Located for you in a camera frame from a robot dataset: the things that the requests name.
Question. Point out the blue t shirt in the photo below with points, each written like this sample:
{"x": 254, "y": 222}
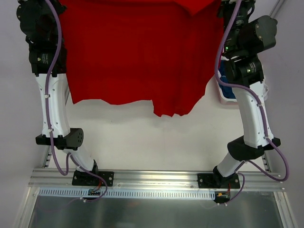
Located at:
{"x": 227, "y": 91}

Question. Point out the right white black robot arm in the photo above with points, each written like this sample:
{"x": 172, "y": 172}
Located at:
{"x": 237, "y": 66}

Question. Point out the white t shirt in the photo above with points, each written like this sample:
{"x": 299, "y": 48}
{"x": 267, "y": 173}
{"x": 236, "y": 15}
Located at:
{"x": 265, "y": 91}

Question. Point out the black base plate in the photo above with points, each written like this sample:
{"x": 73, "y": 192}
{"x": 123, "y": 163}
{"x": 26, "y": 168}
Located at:
{"x": 85, "y": 179}
{"x": 214, "y": 181}

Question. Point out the white laundry basket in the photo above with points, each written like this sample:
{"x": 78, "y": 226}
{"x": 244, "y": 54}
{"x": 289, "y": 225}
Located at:
{"x": 223, "y": 100}

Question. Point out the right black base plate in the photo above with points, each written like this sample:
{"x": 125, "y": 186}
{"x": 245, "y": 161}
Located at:
{"x": 214, "y": 181}

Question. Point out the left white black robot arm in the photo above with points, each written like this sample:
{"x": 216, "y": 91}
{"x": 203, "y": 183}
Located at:
{"x": 39, "y": 21}

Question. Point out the red t shirt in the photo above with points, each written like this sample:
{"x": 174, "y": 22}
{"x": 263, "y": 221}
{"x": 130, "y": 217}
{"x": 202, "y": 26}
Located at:
{"x": 124, "y": 51}

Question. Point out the white slotted cable duct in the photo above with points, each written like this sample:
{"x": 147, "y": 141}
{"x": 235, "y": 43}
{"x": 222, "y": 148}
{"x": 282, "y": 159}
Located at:
{"x": 129, "y": 194}

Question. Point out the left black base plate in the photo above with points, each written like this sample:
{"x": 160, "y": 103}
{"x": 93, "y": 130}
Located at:
{"x": 85, "y": 179}

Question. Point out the aluminium mounting rail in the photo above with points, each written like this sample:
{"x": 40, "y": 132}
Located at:
{"x": 154, "y": 180}

